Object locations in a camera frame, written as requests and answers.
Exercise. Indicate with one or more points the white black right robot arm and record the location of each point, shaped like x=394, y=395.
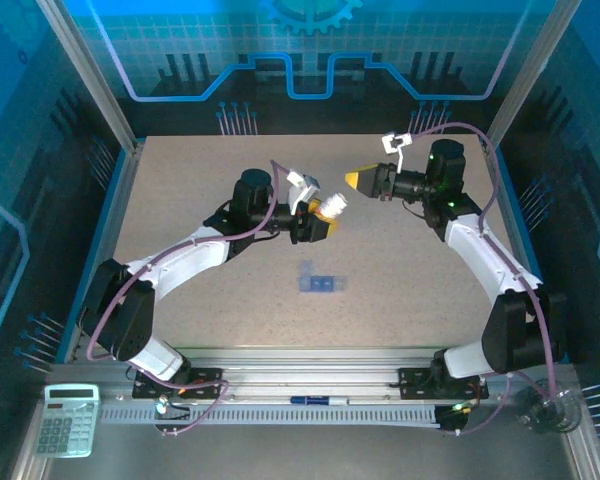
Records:
x=480, y=250

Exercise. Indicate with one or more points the white desk calculator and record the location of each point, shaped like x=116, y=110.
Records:
x=67, y=425

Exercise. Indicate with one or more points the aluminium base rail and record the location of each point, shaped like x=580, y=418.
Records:
x=305, y=367

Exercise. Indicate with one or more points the blue white marker pen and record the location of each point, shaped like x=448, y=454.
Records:
x=317, y=400

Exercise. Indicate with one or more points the aluminium frame post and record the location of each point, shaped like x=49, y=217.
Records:
x=525, y=75
x=92, y=80

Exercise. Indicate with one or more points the blue plastic block piece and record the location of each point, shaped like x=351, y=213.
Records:
x=322, y=284

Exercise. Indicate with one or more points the clear plastic cup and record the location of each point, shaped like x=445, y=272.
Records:
x=547, y=407

